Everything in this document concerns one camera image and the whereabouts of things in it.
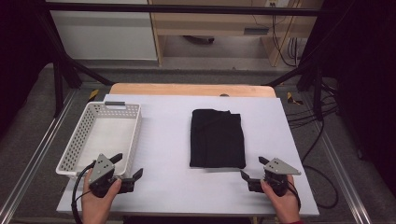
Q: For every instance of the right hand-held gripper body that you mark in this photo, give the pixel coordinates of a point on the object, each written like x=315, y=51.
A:
x=279, y=167

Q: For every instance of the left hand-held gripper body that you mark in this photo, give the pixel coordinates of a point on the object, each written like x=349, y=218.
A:
x=101, y=169

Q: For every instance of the white perforated plastic basket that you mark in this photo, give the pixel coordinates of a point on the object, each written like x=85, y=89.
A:
x=106, y=137

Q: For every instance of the black cloth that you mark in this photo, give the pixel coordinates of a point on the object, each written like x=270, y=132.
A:
x=218, y=140

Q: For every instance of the person's left hand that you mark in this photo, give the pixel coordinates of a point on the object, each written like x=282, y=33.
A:
x=96, y=205

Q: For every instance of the person's right hand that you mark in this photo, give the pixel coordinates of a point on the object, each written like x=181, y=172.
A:
x=281, y=205

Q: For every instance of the white board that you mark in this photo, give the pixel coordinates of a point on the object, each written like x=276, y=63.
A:
x=162, y=140

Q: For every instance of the wooden board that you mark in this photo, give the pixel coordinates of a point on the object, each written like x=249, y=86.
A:
x=186, y=89

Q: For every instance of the white cabinet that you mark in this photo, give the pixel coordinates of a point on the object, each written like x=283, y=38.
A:
x=106, y=34

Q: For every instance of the dark curtain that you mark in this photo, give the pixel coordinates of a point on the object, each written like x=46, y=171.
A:
x=18, y=62
x=367, y=77

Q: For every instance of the grey power strip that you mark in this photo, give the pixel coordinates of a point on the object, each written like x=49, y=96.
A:
x=256, y=30

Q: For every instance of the light wooden desk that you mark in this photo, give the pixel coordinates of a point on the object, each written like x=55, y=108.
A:
x=202, y=23

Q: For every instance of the black metal crossbar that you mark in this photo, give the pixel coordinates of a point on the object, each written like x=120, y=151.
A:
x=186, y=8

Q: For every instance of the aluminium floor rail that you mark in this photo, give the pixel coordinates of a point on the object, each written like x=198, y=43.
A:
x=37, y=155
x=339, y=168

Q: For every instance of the black metal frame leg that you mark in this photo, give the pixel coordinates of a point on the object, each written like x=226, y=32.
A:
x=317, y=90
x=58, y=87

